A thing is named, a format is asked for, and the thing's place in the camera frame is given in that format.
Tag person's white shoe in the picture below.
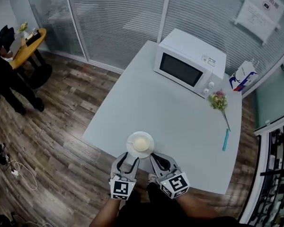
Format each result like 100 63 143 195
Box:
147 172 159 187

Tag round yellow wooden table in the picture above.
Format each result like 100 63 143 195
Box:
8 27 53 89

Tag grey laptop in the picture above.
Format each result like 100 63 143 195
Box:
9 35 24 57

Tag vase with yellow flowers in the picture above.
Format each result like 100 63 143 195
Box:
17 21 29 39

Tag turquoise pen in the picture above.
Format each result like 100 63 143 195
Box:
222 128 230 152

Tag black box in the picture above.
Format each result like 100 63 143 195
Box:
25 29 42 47

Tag white charger with cable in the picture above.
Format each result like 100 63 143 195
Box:
4 159 39 191

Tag person's left forearm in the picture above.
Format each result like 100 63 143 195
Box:
89 196 122 227

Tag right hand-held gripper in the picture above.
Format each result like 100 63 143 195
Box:
150 153 190 200

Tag white round tray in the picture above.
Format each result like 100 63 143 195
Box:
126 131 155 159

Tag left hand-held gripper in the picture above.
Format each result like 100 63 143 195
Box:
109 151 141 201

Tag person's black trousers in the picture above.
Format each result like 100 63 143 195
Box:
115 182 231 227

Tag person's right forearm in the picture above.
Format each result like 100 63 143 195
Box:
177 192 220 222

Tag black metal shelf rack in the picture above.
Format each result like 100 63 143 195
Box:
247 121 284 227

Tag white cup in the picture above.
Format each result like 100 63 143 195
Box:
132 136 151 151

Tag small flower bouquet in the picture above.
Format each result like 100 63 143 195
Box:
208 90 231 132

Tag white paper wall notice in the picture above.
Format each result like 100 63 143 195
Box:
234 0 284 46

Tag white microwave oven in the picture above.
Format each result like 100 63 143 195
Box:
153 28 228 100

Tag white printed paper bag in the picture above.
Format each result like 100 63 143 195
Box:
228 60 259 93

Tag black office chair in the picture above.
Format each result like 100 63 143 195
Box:
0 25 16 47

